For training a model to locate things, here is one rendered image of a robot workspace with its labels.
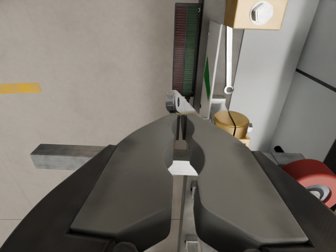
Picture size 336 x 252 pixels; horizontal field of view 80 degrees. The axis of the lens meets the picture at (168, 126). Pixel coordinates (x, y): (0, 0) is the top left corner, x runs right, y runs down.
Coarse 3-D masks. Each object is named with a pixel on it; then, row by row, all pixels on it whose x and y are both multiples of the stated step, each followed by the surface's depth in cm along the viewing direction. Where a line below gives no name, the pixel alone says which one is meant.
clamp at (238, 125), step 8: (216, 112) 30; (224, 112) 30; (232, 112) 30; (216, 120) 28; (224, 120) 28; (232, 120) 28; (240, 120) 28; (248, 120) 28; (224, 128) 27; (232, 128) 27; (240, 128) 27; (248, 128) 29; (240, 136) 28; (248, 136) 28; (248, 144) 28
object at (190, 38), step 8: (192, 8) 34; (192, 16) 35; (192, 24) 36; (192, 32) 36; (192, 40) 37; (192, 48) 38; (192, 56) 38; (184, 64) 39; (192, 64) 39; (184, 72) 40; (192, 72) 40; (184, 80) 41; (184, 88) 42
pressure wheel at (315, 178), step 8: (296, 160) 28; (304, 160) 28; (312, 160) 28; (288, 168) 28; (296, 168) 27; (304, 168) 27; (312, 168) 27; (320, 168) 27; (328, 168) 27; (296, 176) 27; (304, 176) 26; (312, 176) 26; (320, 176) 26; (328, 176) 26; (304, 184) 26; (312, 184) 26; (320, 184) 26; (328, 184) 26; (312, 192) 27; (320, 192) 27; (328, 192) 27; (328, 200) 28
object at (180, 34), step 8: (176, 8) 35; (184, 8) 34; (176, 16) 35; (184, 16) 35; (176, 24) 36; (184, 24) 36; (176, 32) 36; (184, 32) 36; (176, 40) 37; (184, 40) 37; (176, 48) 38; (176, 56) 39; (176, 64) 39; (176, 72) 40; (176, 80) 41; (176, 88) 42
